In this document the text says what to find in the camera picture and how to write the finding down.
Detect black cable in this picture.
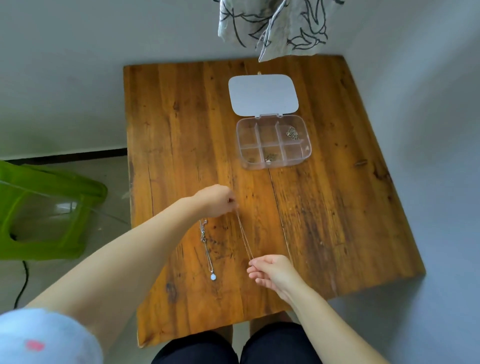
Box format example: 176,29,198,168
10,234,30,309

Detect green plastic stool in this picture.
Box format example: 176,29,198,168
0,160,109,261

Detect person's left hand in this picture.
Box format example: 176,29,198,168
193,184,239,219

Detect person's left forearm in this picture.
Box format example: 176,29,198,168
23,196,205,353

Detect person's right hand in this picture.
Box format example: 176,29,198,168
246,254,301,295

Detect person's right forearm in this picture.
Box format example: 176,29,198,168
281,277,391,364

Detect person's legs in dark shorts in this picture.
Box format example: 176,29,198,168
151,312,324,364

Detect leaf print white cloth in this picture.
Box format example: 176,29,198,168
214,0,346,63

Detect wooden table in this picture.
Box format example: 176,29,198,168
123,55,426,348

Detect thin silver chain necklace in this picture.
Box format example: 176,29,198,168
235,208,255,263

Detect clear plastic compartment box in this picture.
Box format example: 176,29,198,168
228,74,313,171

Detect white sleeve with pink print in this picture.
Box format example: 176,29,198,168
0,308,104,364

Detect silver necklace with white pendant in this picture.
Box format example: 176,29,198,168
199,219,217,281

